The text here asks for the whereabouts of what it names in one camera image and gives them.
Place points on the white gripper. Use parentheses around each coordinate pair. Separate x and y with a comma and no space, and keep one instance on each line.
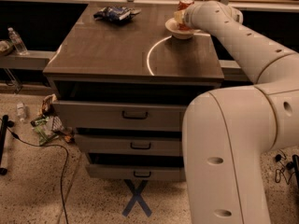
(188,16)

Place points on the orange soda can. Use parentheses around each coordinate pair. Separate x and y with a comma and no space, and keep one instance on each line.
(183,4)

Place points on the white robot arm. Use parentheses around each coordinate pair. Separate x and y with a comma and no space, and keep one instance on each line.
(225,131)

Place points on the white paper bowl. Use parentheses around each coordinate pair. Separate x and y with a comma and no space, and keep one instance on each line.
(172,26)

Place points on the bowl on left ledge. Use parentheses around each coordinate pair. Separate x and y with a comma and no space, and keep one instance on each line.
(5,48)

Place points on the blue chip bag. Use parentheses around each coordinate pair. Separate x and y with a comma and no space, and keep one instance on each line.
(116,14)

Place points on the grey drawer cabinet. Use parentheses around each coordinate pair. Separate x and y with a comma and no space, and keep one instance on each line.
(138,62)

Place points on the top grey drawer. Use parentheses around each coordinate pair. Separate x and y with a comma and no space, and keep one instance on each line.
(118,116)

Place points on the grey drawer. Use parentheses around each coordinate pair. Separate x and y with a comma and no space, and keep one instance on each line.
(118,116)
(129,145)
(136,172)

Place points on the middle grey drawer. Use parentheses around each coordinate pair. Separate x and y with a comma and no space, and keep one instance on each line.
(129,145)

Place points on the bottom grey drawer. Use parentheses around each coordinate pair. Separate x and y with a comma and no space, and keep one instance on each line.
(136,172)

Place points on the brown snack bag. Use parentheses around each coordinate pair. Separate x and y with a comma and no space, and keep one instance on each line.
(47,104)

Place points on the clear water bottle on ledge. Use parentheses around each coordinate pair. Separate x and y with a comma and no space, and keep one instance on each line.
(17,41)

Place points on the green snack bag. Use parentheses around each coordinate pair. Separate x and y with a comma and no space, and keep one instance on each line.
(42,126)

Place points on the small water bottle on floor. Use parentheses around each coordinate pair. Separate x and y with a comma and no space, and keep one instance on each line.
(21,111)

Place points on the blue tape cross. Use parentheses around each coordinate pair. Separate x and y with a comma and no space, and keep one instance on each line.
(136,198)

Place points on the black stand left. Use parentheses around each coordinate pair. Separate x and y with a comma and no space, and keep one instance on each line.
(5,136)

